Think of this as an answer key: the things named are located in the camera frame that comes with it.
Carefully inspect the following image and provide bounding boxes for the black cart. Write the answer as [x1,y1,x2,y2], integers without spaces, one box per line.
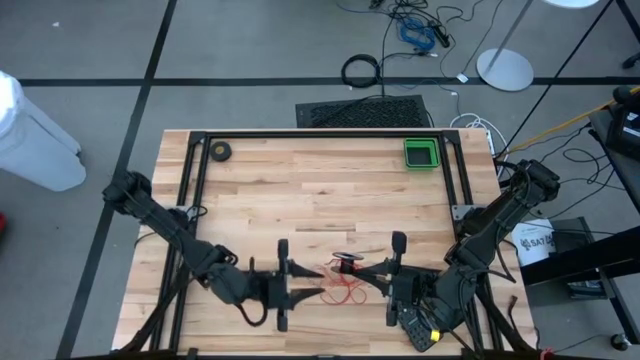
[519,84,640,351]

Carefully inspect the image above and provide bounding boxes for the blue cable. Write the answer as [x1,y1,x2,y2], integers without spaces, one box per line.
[398,17,436,51]

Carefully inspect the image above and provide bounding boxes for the white round lamp base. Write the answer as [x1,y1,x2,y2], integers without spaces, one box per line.
[475,0,601,92]

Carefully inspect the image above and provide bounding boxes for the black floor grate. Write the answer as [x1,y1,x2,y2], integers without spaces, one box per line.
[295,94,432,129]

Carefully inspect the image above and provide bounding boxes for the yellow floor cable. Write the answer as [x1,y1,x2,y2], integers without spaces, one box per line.
[504,87,640,154]

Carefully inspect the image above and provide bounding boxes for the white trash can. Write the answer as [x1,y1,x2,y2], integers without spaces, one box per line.
[0,69,87,193]

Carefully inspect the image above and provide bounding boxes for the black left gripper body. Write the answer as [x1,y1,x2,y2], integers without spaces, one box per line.
[212,238,296,332]

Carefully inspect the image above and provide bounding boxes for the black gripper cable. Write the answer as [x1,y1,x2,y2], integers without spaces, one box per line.
[234,257,271,329]
[418,304,474,357]

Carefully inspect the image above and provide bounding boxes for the white cable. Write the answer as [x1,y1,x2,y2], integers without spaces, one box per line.
[449,112,509,161]

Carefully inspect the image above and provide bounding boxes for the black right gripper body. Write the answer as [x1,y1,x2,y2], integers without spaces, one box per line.
[386,230,444,326]

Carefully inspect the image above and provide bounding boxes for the green plastic bin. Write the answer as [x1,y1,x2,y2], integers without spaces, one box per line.
[402,137,441,172]

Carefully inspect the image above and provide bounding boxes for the black tape roll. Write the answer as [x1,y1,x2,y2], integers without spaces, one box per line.
[209,140,234,163]

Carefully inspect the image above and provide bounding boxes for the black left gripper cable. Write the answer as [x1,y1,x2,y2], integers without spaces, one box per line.
[234,257,271,329]

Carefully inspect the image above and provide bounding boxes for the red cord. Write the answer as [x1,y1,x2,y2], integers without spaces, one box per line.
[319,257,369,306]

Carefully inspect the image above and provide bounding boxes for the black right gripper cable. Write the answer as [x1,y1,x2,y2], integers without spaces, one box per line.
[418,304,474,357]

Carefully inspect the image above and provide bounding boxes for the coiled black cable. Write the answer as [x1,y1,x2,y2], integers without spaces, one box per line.
[340,53,382,90]

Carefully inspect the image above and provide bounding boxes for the black bit set case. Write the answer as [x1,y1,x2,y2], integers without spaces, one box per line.
[397,304,444,353]

